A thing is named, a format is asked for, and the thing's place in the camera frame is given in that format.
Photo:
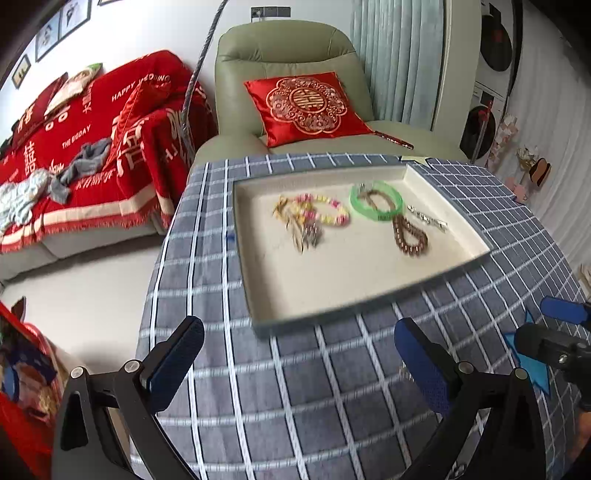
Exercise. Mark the yellow star sticker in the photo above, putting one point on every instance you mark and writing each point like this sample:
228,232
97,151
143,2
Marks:
417,159

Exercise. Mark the red sofa blanket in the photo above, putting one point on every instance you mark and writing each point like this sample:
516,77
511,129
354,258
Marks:
110,156

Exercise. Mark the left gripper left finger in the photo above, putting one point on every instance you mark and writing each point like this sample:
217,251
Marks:
86,444

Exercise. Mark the silver heart pendant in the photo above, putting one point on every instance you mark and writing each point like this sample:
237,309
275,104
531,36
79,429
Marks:
312,234

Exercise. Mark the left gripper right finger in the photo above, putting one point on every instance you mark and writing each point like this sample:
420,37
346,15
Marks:
512,444

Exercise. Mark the washing machine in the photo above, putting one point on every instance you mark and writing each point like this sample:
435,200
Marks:
499,59

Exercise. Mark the grey cloth on sofa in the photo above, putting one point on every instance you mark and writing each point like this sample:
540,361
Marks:
89,161

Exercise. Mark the flexible gooseneck stand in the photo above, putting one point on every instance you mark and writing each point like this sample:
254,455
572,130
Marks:
192,84

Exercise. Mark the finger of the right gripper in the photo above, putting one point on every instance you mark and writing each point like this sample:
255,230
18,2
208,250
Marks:
575,313
551,347

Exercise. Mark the green bangle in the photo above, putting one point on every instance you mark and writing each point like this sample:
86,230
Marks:
377,201

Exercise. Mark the teal jewelry tray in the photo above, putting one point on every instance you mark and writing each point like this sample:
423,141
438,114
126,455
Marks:
353,267

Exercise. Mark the grey checked tablecloth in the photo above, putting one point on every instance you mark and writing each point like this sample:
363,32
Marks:
332,400

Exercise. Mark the small framed picture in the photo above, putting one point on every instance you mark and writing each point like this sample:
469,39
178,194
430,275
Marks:
21,71

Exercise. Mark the white patterned cloth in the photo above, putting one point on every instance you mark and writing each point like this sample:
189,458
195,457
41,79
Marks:
17,200

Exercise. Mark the gold tassel keychain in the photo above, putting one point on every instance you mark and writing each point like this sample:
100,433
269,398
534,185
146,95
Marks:
297,233

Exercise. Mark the large framed picture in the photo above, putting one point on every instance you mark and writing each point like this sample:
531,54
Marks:
69,17

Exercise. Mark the light blue curtain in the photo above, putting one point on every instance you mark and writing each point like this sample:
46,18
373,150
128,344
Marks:
401,45

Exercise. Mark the blue star sticker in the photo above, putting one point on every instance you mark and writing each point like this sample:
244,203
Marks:
537,371

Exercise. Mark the green armchair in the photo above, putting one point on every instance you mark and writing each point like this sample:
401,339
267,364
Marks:
271,49

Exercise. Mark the red embroidered cushion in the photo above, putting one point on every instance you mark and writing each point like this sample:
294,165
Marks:
304,107

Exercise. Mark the silver hair clip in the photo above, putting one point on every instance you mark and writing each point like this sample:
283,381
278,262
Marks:
427,219

